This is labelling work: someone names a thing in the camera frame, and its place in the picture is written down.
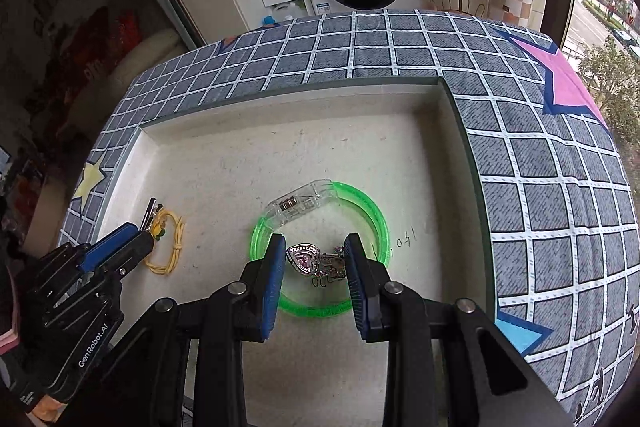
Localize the white detergent bottle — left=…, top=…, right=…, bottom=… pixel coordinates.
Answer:
left=261, top=1, right=307, bottom=28

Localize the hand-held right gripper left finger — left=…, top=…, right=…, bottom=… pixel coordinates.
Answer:
left=65, top=233, right=287, bottom=427

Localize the grey checked star tablecloth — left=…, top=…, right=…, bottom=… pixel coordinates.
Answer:
left=57, top=9, right=640, bottom=418

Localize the grey cardboard tray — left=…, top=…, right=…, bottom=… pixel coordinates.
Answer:
left=75, top=76, right=498, bottom=427

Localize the cream sofa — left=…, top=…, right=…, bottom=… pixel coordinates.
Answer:
left=106, top=29, right=190, bottom=94

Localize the silver metal hair clip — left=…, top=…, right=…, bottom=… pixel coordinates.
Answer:
left=140, top=198, right=164, bottom=233

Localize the yellow cord bracelet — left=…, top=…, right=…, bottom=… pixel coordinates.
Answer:
left=144, top=205, right=185, bottom=277

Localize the clear plastic hair clip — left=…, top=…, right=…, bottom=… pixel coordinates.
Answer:
left=265, top=178, right=335, bottom=228

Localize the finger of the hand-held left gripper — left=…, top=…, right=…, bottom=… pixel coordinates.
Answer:
left=42, top=233, right=155, bottom=333
left=27, top=222, right=141, bottom=308

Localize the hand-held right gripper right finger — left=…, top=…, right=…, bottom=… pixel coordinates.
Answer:
left=343, top=233, right=576, bottom=427

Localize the green tree outside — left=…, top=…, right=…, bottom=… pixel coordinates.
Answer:
left=579, top=34, right=640, bottom=142

